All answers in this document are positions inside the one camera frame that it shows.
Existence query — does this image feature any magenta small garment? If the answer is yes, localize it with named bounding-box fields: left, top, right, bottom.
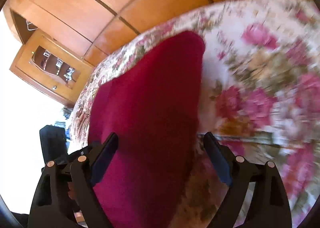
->
left=88, top=31, right=205, bottom=227

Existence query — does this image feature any wooden glass-door cabinet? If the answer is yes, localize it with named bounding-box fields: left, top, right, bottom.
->
left=10, top=29, right=94, bottom=108

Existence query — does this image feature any floral bed quilt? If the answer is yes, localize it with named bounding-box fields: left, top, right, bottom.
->
left=70, top=0, right=319, bottom=227

